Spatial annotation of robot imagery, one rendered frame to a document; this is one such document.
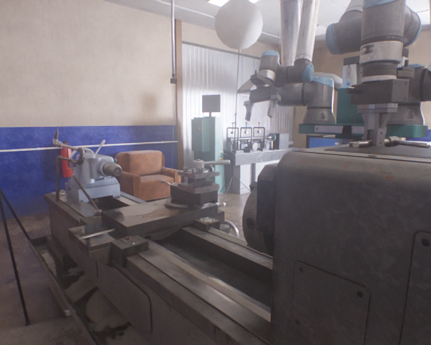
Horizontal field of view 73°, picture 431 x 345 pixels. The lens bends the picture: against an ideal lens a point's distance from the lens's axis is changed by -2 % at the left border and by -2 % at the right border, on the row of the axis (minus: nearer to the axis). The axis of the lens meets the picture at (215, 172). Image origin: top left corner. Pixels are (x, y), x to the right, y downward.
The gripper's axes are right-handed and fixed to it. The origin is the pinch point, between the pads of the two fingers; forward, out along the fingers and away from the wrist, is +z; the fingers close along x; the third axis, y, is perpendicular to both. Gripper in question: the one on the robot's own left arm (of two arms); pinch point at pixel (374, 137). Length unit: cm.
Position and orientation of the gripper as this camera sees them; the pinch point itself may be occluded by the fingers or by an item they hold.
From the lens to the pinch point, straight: 83.2
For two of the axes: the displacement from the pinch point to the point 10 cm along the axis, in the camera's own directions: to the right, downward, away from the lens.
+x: 2.9, 1.6, -9.4
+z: 0.0, 9.9, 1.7
